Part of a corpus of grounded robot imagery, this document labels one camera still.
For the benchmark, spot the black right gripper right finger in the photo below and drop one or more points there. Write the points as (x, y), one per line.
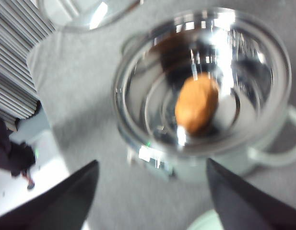
(243, 207)

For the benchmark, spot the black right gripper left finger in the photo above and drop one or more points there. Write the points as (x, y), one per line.
(64, 206)

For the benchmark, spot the green plate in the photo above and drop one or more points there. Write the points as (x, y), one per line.
(207, 221)

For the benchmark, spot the brown potato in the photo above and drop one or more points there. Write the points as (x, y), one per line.
(197, 103)

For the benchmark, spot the glass steamer lid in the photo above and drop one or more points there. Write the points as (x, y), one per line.
(87, 15)

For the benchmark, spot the green electric steamer pot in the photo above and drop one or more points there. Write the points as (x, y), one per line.
(255, 126)

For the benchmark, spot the person in dark clothes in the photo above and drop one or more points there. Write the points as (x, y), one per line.
(15, 156)

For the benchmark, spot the grey table mat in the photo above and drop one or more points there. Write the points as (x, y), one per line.
(72, 73)

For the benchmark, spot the grey slatted blinds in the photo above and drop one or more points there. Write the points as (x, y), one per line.
(23, 25)

